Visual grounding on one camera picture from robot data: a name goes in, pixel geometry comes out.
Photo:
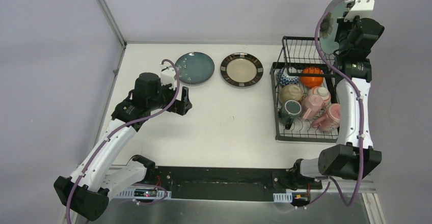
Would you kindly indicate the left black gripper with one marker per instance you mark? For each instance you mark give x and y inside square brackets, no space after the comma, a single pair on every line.
[179,104]

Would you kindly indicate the pink cup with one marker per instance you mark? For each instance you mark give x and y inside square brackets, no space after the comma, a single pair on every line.
[311,106]

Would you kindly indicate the teal flower plate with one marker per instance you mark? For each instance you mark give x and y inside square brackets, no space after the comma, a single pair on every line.
[329,25]

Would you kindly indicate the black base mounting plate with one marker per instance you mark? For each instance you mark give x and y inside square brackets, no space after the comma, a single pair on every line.
[227,184]

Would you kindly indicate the dark green mug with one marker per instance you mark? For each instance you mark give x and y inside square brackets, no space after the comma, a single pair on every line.
[289,111]

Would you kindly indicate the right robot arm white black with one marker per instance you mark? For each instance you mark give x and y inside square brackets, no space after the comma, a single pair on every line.
[353,157]

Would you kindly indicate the dark blue plate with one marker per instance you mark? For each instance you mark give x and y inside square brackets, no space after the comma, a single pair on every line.
[195,68]

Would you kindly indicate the black wire dish rack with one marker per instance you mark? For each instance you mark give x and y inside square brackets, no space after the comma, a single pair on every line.
[296,54]

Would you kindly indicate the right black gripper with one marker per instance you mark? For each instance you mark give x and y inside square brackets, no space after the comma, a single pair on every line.
[342,24]

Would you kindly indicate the black striped rim plate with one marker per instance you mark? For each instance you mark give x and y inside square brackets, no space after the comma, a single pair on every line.
[241,70]

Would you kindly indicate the orange bowl white inside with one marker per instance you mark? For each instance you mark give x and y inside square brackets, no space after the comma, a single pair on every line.
[311,81]

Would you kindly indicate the orange floral pattern bowl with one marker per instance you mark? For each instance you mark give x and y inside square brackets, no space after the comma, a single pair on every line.
[323,92]

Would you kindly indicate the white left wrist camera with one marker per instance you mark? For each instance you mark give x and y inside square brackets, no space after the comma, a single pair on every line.
[152,84]

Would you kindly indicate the dark red cup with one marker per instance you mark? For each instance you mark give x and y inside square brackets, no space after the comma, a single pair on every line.
[329,120]

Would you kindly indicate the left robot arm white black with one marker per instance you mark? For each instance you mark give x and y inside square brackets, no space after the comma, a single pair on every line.
[89,189]

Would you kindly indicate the plain white bowl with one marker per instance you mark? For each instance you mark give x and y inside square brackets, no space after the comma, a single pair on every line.
[290,92]

